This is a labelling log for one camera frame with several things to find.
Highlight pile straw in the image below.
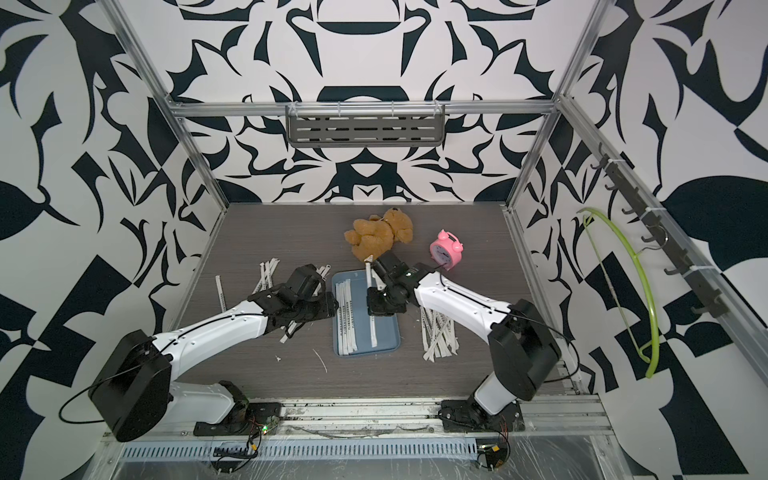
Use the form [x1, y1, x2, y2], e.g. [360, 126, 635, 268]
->
[364, 255, 378, 348]
[254, 258, 280, 293]

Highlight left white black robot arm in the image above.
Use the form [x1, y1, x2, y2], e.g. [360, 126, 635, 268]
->
[88, 264, 338, 442]

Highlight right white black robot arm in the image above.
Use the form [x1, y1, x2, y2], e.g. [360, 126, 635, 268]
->
[367, 251, 562, 418]

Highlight blue plastic storage tray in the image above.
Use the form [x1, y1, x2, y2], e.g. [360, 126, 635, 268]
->
[331, 270, 401, 358]

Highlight brown teddy bear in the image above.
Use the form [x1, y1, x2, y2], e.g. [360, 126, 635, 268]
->
[344, 207, 414, 262]

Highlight pink alarm clock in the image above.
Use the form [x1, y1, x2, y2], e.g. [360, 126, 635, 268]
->
[429, 230, 464, 271]

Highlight lone wrapped straw far left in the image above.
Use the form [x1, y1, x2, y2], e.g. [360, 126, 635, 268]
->
[215, 275, 227, 313]

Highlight green plastic clothes hanger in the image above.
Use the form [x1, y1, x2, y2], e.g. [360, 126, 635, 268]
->
[577, 207, 661, 379]

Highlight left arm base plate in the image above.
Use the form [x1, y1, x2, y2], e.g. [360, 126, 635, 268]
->
[193, 402, 283, 437]

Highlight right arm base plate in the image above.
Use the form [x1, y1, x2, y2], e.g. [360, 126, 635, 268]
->
[437, 399, 526, 433]

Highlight grey metal wall shelf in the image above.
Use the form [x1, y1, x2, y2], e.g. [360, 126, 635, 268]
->
[285, 102, 446, 148]

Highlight white slotted cable duct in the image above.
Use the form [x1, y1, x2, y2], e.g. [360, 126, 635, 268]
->
[121, 437, 479, 463]

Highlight grey wall hook rail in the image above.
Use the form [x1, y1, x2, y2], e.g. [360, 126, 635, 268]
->
[594, 143, 730, 318]

